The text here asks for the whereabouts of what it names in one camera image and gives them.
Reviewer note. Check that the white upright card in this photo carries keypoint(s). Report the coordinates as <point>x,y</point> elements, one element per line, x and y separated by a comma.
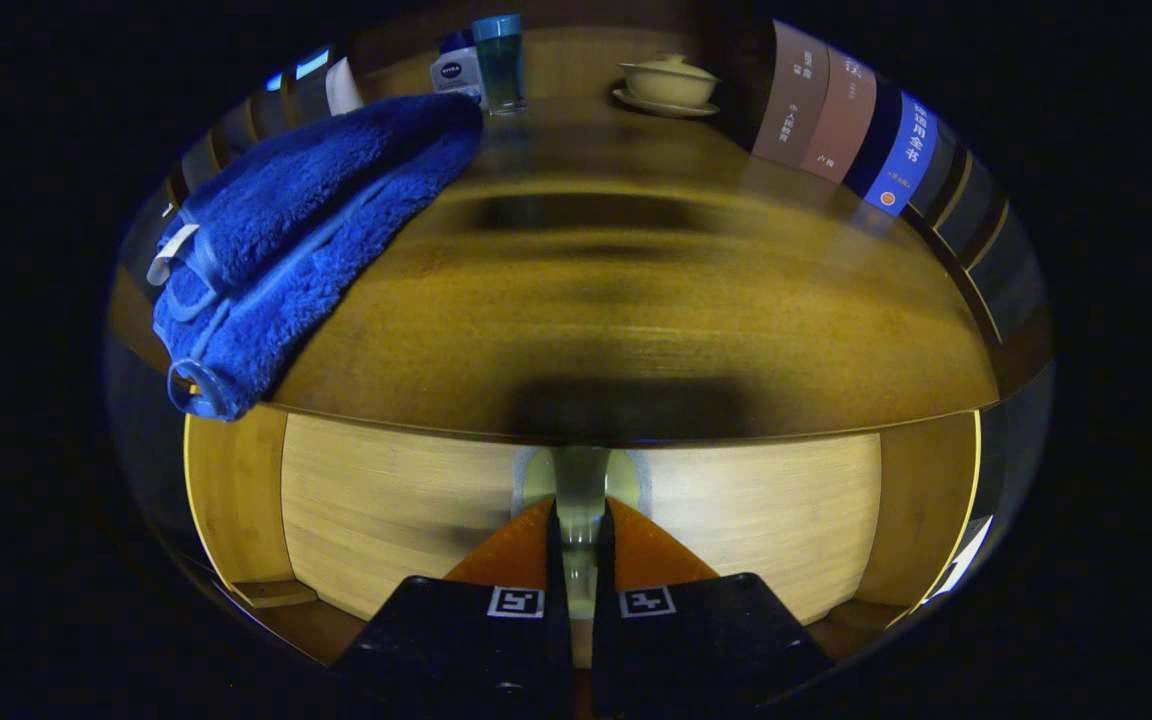
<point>341,88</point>

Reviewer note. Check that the wooden cabinet with slatted sides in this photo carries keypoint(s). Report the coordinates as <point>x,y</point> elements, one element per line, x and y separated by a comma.
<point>576,60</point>

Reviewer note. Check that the beige lidded teacup with saucer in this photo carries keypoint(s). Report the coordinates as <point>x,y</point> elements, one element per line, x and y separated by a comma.
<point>666,85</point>

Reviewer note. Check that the dark brown book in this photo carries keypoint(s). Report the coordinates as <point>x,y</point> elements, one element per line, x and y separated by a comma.
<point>791,100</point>

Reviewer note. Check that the wooden drawer with black knob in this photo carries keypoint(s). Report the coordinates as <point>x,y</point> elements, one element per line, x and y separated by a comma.
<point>386,500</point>

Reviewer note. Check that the wooden countertop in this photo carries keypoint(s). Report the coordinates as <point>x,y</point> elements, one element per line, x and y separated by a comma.
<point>636,300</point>

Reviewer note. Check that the white lotion bottle blue cap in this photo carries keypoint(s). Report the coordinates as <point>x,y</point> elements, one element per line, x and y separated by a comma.
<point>456,75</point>

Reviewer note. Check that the white slotted panel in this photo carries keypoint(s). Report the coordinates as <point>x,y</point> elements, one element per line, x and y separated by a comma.
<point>966,560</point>

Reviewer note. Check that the blue book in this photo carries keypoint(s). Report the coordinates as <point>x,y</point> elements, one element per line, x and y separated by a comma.
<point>901,150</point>

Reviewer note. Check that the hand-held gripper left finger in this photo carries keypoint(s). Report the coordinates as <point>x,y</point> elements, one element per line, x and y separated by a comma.
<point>558,560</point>

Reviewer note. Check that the reddish brown book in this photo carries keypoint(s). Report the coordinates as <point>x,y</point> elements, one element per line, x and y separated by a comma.
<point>841,120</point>

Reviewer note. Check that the blue folded towel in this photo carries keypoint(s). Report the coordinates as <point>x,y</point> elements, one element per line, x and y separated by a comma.
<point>316,220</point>

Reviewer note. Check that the teal glass bottle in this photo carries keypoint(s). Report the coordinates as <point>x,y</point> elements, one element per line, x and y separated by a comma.
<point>499,65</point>

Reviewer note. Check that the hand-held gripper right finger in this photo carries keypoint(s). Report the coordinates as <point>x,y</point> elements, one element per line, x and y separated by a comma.
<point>604,650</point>

